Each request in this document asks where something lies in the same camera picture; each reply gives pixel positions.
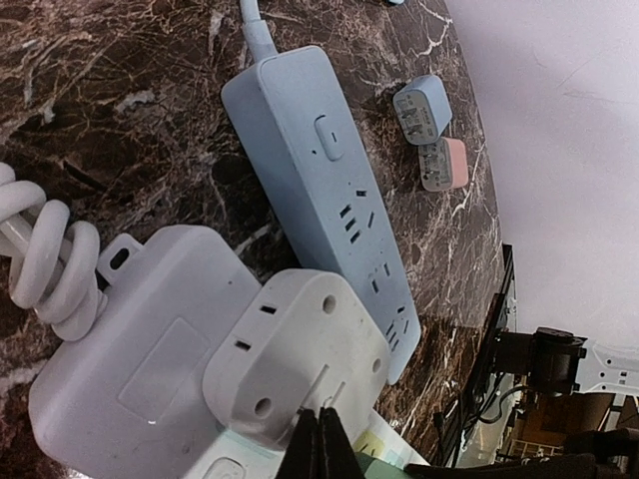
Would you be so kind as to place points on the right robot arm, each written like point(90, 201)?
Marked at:
point(558, 362)

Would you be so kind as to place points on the white long power strip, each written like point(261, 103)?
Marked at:
point(122, 396)

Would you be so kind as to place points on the blue charger plug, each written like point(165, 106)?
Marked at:
point(423, 110)

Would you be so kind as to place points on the pink charger plug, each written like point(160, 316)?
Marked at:
point(443, 165)

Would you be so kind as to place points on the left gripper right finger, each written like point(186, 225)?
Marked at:
point(336, 458)

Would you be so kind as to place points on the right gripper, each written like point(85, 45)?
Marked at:
point(591, 454)

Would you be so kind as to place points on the blue power strip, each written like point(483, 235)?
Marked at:
point(294, 123)

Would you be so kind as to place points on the green charger plug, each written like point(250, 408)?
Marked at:
point(389, 464)

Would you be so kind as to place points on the white square adapter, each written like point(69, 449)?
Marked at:
point(305, 342)

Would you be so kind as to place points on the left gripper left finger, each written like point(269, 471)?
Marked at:
point(302, 454)

